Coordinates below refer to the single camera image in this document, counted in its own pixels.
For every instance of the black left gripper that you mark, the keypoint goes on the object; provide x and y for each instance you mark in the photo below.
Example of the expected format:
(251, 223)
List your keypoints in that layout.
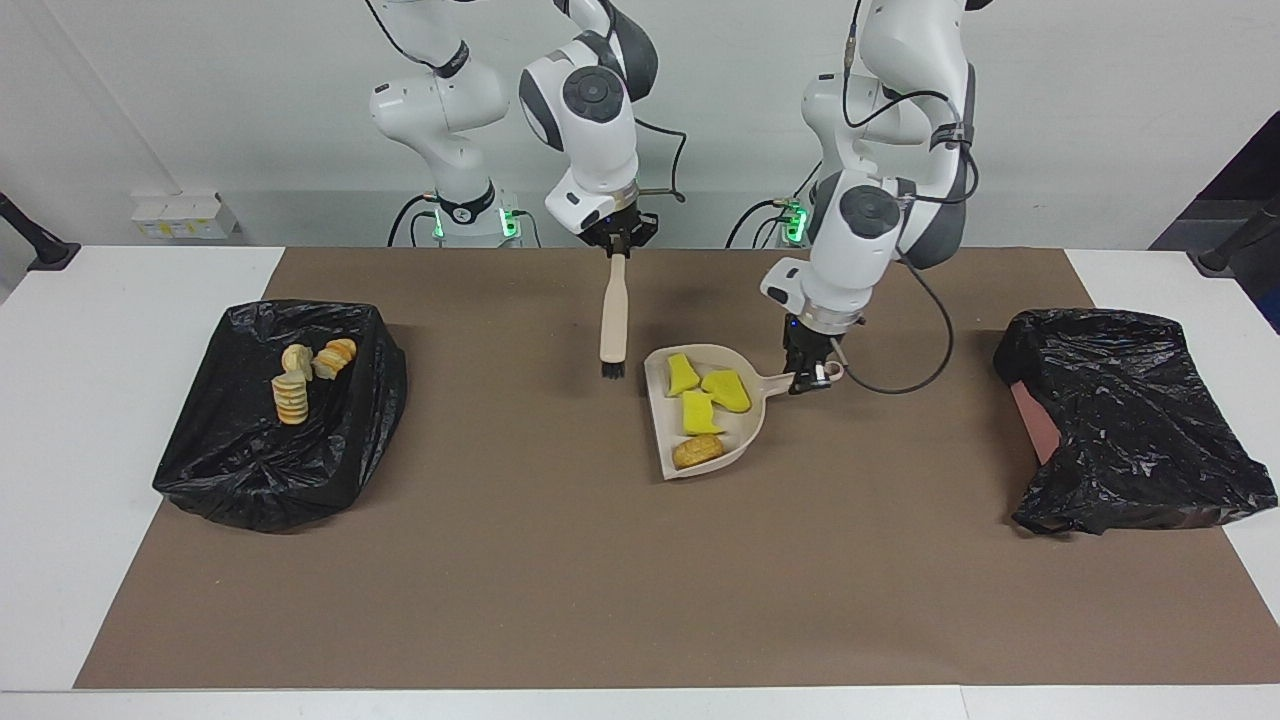
(805, 345)

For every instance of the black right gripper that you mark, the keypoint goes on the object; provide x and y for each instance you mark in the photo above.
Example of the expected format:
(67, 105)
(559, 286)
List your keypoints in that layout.
(615, 232)

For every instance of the beige hand brush black bristles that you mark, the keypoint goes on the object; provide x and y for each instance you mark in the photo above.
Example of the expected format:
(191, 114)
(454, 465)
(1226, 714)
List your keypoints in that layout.
(613, 320)

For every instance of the yellow and green sponge piece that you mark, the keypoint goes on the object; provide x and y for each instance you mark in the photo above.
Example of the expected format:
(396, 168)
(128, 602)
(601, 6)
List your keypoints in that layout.
(727, 390)

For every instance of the beige plastic dustpan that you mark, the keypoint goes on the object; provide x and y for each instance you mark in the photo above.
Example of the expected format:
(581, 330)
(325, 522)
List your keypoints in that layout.
(742, 432)

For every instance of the brown cork-like sponge piece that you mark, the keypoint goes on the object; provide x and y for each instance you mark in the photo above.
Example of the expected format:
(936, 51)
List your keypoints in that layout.
(698, 452)

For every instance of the pale yellow sponge chunk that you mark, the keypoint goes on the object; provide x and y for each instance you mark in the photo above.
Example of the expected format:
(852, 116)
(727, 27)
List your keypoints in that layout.
(335, 357)
(297, 357)
(290, 398)

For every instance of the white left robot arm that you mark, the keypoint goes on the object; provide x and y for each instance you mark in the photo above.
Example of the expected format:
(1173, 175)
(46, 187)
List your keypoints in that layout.
(860, 250)

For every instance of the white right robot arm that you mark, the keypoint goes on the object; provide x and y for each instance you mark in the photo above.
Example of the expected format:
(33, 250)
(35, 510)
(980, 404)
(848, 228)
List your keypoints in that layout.
(590, 130)

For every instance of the pink bin box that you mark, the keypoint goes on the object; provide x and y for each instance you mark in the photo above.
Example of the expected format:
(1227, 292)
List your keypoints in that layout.
(1035, 425)

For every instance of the black trash bag bin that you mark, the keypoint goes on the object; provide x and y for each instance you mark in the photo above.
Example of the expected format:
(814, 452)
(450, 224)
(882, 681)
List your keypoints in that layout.
(280, 470)
(1140, 430)

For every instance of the brown table mat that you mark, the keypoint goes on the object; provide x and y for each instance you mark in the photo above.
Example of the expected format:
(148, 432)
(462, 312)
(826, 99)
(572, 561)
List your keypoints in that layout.
(600, 600)

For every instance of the black camera stand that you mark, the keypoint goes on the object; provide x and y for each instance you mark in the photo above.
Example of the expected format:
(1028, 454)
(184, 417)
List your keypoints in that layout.
(45, 250)
(1225, 258)

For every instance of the white wall socket box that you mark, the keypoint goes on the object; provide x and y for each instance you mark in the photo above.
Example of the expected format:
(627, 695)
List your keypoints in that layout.
(185, 218)

